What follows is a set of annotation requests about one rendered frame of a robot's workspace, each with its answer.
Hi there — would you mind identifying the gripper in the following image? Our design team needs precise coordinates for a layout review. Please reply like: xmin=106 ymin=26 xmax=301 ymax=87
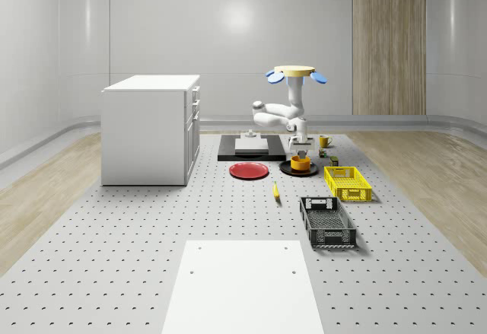
xmin=287 ymin=137 xmax=317 ymax=160

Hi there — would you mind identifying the orange mug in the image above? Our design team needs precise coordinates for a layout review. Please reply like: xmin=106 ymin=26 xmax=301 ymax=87
xmin=290 ymin=154 xmax=310 ymax=173

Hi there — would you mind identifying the black plate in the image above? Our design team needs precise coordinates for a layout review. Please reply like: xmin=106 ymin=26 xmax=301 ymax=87
xmin=278 ymin=159 xmax=319 ymax=177

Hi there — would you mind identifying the red plate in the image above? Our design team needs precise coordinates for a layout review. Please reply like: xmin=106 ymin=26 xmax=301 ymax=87
xmin=228 ymin=161 xmax=270 ymax=180

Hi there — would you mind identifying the yellow basket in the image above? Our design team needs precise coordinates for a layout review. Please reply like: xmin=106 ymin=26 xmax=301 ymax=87
xmin=323 ymin=165 xmax=374 ymax=202

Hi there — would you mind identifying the dark grey basket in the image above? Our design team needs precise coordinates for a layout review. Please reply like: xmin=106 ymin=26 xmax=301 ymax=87
xmin=298 ymin=196 xmax=358 ymax=250

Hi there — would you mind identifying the white board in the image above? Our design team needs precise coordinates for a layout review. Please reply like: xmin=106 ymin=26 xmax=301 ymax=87
xmin=161 ymin=239 xmax=326 ymax=334

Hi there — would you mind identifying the white cabinet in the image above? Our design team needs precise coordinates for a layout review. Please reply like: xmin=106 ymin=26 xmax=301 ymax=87
xmin=100 ymin=74 xmax=202 ymax=187

